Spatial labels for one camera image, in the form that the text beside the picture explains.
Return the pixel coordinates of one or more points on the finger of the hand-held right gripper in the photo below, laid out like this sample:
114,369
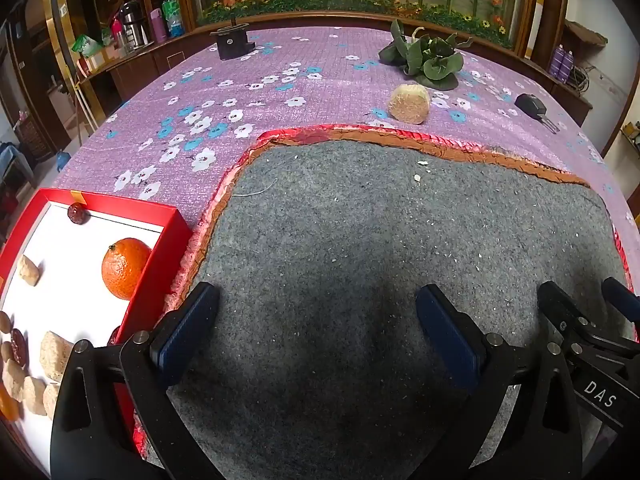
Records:
622,296
557,305

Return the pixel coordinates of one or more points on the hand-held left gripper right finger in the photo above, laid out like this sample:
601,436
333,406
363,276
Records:
445,330

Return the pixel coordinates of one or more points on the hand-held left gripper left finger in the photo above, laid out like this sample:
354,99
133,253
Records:
185,335

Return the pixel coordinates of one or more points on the red jujube date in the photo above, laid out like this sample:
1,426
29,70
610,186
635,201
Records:
77,213
115,334
19,345

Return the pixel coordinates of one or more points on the orange tangerine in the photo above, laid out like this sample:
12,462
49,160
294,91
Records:
126,267

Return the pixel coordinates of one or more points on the beige puffed rice cake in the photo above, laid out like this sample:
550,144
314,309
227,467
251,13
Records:
56,360
12,380
34,396
29,270
50,400

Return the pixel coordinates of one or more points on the red box with white inside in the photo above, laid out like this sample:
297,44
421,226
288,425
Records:
75,260

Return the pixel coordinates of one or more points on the grey felt mat red border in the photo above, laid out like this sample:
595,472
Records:
350,235

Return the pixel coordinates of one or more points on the orange dried fruit piece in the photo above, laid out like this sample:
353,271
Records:
7,402

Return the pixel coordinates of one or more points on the black car key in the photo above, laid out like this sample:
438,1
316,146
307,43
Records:
532,106

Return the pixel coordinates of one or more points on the blue plastic jug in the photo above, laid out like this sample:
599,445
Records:
62,160

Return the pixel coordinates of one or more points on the blue plastic stool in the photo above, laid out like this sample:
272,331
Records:
9,157

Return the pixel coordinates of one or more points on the green leafy vegetable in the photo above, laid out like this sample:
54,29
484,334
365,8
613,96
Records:
427,57

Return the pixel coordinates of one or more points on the green snack bag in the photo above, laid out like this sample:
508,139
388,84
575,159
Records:
89,45

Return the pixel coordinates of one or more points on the pink bottle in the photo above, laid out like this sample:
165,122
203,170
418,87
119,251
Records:
116,32

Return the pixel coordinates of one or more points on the purple bottle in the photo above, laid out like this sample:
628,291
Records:
158,26

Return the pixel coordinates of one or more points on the dark steel thermos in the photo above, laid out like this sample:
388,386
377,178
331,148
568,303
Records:
134,25

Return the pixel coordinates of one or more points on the green plastic bottle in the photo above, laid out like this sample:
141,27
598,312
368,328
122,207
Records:
172,12

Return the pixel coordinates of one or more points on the wooden wall shelf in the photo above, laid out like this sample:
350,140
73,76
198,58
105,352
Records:
582,32

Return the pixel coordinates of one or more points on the black clamp mount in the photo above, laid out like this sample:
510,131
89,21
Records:
231,42

